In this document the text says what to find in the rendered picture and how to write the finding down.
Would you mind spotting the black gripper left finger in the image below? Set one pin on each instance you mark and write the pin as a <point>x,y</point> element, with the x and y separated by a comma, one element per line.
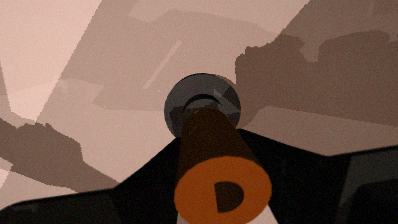
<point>145,197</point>

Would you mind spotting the orange cylindrical knob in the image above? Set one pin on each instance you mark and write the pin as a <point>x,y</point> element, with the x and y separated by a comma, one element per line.
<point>219,180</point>

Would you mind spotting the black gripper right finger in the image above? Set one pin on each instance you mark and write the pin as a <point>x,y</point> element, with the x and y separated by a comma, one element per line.
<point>309,188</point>

